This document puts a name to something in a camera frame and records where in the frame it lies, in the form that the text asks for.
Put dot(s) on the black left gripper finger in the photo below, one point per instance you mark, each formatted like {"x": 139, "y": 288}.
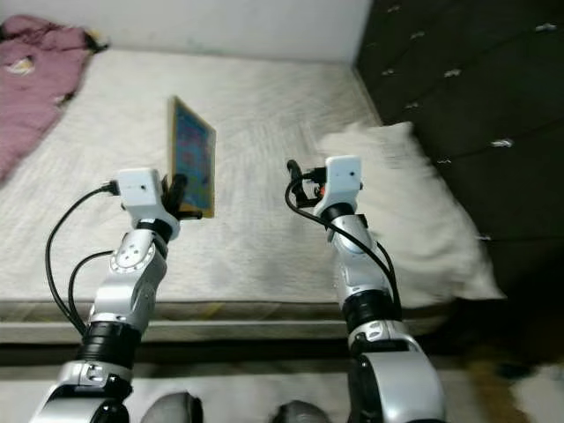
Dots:
{"x": 176, "y": 194}

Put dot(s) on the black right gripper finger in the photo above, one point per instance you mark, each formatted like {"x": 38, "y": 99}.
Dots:
{"x": 295, "y": 176}

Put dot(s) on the blue yellow children's book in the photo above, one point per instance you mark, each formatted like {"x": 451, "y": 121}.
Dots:
{"x": 194, "y": 159}

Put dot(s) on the white pillow with tree print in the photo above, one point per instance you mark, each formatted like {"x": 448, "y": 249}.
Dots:
{"x": 432, "y": 220}

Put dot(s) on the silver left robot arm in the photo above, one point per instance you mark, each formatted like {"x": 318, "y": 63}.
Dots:
{"x": 128, "y": 300}

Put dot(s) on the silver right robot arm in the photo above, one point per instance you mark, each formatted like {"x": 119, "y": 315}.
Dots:
{"x": 357, "y": 264}

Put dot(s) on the white quilted spotted mattress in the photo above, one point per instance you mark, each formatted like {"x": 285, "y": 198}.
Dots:
{"x": 273, "y": 256}

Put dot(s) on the spotted white bed base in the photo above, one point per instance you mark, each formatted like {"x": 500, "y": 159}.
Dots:
{"x": 229, "y": 333}

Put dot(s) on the pink cartoon print blanket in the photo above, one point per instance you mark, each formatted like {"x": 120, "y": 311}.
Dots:
{"x": 35, "y": 97}

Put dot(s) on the black tufted headboard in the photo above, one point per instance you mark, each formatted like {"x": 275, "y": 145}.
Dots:
{"x": 467, "y": 88}

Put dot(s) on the grey right robot leg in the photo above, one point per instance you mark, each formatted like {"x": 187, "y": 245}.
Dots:
{"x": 304, "y": 413}

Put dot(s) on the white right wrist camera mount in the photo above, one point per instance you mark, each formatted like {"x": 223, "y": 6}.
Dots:
{"x": 344, "y": 181}

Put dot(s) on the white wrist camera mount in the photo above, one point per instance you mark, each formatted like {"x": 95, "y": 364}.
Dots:
{"x": 141, "y": 194}
{"x": 344, "y": 181}

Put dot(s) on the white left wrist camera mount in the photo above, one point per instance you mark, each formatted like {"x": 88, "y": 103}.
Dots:
{"x": 141, "y": 194}

